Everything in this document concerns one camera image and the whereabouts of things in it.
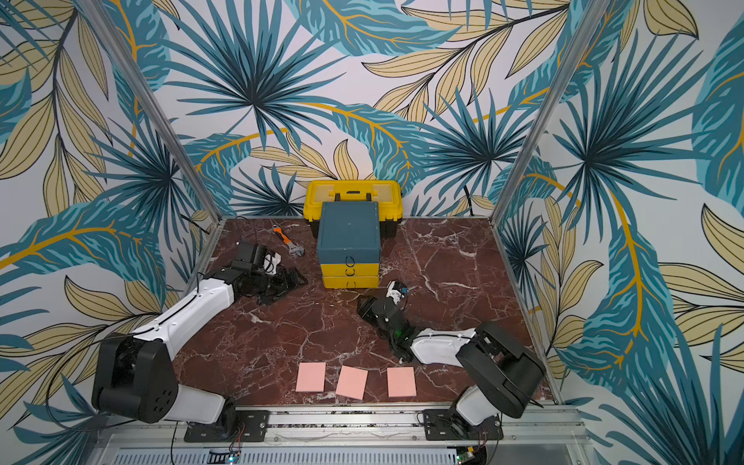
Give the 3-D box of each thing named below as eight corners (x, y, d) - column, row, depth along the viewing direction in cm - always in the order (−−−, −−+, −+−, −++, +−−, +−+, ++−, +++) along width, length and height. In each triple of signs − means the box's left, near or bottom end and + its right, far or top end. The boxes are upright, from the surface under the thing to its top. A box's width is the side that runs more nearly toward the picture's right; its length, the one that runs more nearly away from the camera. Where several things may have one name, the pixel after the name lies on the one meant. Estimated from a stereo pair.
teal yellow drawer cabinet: (321, 295, 99) (311, 255, 82) (329, 237, 115) (322, 194, 98) (378, 295, 99) (380, 256, 82) (377, 238, 116) (379, 194, 98)
